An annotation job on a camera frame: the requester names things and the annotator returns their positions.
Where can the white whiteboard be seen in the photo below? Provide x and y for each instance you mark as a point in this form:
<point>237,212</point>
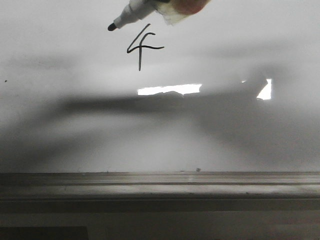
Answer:
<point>235,87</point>

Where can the white whiteboard marker black tip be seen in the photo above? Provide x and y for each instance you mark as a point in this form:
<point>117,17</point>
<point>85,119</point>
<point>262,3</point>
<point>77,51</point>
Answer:
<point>134,11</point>

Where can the aluminium whiteboard tray rail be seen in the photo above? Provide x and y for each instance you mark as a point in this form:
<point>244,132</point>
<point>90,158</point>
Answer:
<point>159,185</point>

